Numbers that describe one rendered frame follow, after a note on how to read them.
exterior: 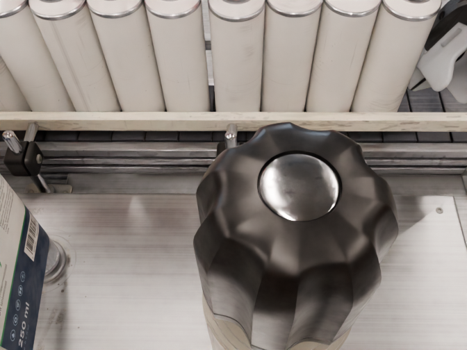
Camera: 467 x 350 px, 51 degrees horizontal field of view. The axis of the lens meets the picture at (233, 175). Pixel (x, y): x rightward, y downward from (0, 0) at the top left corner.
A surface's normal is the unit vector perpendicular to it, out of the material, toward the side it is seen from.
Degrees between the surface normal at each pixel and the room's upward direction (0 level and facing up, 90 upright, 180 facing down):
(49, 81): 90
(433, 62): 63
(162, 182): 0
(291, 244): 9
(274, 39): 90
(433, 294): 0
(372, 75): 90
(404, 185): 0
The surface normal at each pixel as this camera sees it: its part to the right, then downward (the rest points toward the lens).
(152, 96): 0.65, 0.64
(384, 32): -0.82, 0.49
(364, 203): 0.14, -0.40
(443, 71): -0.90, -0.25
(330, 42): -0.58, 0.69
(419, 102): -0.02, -0.53
